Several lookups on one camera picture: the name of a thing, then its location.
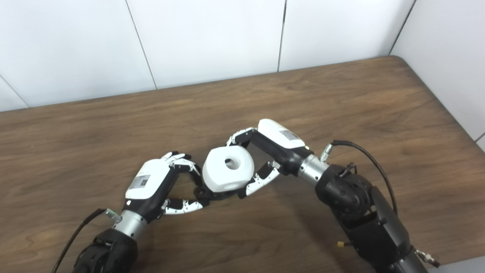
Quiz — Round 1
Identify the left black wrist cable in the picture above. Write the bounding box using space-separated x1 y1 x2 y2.
51 208 122 273

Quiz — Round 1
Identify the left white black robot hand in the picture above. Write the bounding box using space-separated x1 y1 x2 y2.
123 152 210 224

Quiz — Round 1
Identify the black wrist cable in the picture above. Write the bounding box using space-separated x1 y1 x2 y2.
51 208 122 273
320 140 440 268

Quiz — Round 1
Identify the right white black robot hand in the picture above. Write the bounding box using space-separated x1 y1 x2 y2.
226 119 315 199

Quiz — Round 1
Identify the round white piece with holes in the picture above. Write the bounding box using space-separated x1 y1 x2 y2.
202 145 255 193

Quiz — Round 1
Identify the black flanged holder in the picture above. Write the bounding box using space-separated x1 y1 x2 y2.
194 185 241 201

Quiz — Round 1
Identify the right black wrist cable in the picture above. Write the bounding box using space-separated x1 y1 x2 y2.
320 140 440 268

